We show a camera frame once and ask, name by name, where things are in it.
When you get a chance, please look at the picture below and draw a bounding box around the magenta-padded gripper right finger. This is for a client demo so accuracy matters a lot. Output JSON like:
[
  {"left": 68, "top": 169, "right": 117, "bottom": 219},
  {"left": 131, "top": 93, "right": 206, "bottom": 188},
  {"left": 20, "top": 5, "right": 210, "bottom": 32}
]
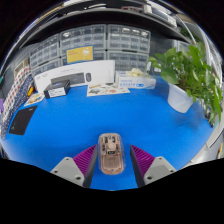
[{"left": 129, "top": 144, "right": 177, "bottom": 188}]

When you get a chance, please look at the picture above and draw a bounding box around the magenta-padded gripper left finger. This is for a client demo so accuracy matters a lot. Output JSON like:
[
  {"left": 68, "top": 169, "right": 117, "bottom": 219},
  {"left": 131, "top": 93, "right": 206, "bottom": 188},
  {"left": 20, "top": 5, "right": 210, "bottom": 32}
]
[{"left": 50, "top": 144, "right": 99, "bottom": 189}]

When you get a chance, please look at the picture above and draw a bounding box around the transparent pink computer mouse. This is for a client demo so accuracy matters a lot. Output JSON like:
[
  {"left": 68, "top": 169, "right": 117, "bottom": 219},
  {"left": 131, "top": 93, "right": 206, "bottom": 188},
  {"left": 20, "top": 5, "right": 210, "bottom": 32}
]
[{"left": 97, "top": 132, "right": 126, "bottom": 176}]

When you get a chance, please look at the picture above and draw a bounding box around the black mouse pad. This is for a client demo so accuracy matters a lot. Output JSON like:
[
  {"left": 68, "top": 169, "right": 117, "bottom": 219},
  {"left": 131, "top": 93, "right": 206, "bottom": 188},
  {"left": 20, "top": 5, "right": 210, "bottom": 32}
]
[{"left": 8, "top": 105, "right": 38, "bottom": 136}]

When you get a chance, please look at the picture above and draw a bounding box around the food sticker sheet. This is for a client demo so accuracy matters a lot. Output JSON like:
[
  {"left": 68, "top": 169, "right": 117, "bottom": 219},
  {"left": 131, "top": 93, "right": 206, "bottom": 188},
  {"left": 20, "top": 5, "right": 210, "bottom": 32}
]
[
  {"left": 86, "top": 82, "right": 131, "bottom": 98},
  {"left": 23, "top": 92, "right": 46, "bottom": 107}
]

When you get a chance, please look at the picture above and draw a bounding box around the small black box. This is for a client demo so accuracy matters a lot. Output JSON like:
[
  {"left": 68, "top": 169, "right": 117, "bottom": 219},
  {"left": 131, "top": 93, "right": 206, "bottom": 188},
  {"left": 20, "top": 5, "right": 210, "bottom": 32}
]
[{"left": 43, "top": 79, "right": 72, "bottom": 100}]

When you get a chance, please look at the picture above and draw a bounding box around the white and blue box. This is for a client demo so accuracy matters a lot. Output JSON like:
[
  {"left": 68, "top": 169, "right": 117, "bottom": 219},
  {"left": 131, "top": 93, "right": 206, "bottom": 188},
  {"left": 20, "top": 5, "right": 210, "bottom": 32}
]
[{"left": 114, "top": 70, "right": 157, "bottom": 90}]

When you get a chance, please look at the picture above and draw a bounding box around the red blue checkered cloth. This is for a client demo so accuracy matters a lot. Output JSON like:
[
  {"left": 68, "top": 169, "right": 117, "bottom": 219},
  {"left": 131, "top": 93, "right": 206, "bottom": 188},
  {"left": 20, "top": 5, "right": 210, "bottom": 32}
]
[{"left": 4, "top": 67, "right": 34, "bottom": 113}]

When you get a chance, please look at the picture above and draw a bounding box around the green plant in white pot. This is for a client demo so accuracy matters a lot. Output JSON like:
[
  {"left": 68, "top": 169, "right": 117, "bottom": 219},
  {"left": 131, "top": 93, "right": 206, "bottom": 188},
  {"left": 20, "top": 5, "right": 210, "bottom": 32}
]
[{"left": 148, "top": 44, "right": 224, "bottom": 128}]

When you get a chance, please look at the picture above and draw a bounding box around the long white keyboard box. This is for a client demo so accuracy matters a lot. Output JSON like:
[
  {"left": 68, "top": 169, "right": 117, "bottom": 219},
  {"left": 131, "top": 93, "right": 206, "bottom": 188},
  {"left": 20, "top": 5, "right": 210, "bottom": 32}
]
[{"left": 34, "top": 59, "right": 116, "bottom": 94}]

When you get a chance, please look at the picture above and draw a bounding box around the white woven basket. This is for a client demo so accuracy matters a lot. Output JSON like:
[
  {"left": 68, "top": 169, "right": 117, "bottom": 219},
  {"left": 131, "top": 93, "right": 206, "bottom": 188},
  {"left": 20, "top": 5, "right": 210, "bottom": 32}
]
[{"left": 13, "top": 59, "right": 31, "bottom": 80}]

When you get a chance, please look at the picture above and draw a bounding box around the yellow and blue box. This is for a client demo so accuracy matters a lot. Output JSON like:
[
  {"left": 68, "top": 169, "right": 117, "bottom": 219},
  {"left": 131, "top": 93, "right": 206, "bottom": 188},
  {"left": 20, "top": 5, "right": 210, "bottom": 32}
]
[{"left": 65, "top": 45, "right": 95, "bottom": 65}]

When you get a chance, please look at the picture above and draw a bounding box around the grey wall shelf unit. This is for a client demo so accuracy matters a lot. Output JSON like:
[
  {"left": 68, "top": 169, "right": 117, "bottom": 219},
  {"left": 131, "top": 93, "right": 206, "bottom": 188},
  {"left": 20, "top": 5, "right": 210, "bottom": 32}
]
[{"left": 13, "top": 0, "right": 216, "bottom": 49}]

